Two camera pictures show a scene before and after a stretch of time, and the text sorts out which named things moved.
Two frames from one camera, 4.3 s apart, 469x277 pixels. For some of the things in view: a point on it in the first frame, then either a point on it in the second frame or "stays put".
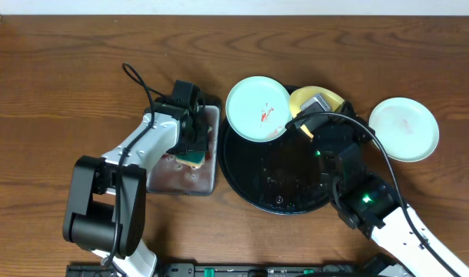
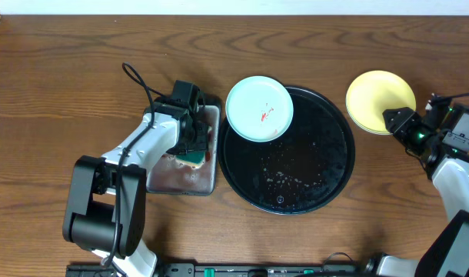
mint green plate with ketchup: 258,108 stays put
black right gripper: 364,135 -> 404,122
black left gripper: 203,133 stays put
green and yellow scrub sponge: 193,159 stays put
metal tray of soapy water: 168,175 stays put
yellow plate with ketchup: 303,94 -> 374,93
